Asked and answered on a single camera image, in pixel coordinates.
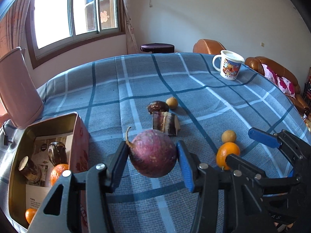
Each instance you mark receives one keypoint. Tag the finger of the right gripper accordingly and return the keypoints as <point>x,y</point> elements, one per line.
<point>259,177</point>
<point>291,146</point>

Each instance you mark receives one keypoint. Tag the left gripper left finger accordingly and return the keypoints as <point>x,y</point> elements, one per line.
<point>103,179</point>

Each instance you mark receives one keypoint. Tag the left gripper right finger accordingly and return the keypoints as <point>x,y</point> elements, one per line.
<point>202,179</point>

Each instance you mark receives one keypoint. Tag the orange mandarin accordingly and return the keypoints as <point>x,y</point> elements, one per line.
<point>225,150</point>

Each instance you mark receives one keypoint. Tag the large orange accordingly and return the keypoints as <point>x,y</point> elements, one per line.
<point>57,172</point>

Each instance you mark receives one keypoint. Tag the purple round radish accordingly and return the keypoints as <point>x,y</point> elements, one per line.
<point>152,153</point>

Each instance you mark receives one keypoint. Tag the small orange kumquat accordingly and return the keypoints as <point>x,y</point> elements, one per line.
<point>29,214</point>

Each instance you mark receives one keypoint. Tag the small tan longan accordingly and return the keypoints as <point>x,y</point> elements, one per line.
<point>228,136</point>

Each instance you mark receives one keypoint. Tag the pink metal tin box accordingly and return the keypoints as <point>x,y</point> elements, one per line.
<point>78,162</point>

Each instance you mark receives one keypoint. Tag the pink floral cushion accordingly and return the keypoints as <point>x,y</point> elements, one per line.
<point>285,85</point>

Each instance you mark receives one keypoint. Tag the printed paper leaflet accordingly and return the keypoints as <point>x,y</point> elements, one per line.
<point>36,192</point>

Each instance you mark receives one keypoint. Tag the small yellow longan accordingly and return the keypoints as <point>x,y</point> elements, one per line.
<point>172,102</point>

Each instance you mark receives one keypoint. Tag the dark water chestnut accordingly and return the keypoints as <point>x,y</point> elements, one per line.
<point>157,106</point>

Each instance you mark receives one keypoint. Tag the white cartoon enamel mug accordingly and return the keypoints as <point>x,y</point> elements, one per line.
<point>230,64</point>

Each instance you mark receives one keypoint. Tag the brown leather sofa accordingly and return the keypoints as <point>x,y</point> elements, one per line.
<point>208,46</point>

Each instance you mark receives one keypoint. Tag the pink electric kettle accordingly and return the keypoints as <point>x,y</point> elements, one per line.
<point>20,101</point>

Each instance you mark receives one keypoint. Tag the dark purple round stool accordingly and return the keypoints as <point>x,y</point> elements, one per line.
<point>157,48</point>

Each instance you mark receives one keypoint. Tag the pink left curtain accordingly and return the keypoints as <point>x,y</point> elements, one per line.
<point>13,26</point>

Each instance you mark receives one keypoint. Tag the pink curtain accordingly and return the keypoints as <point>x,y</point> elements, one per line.
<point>13,26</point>
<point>132,47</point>

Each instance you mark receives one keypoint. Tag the pink right curtain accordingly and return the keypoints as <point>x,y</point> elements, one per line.
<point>132,47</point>

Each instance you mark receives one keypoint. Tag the window with brown frame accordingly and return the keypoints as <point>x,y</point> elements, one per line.
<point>54,27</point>

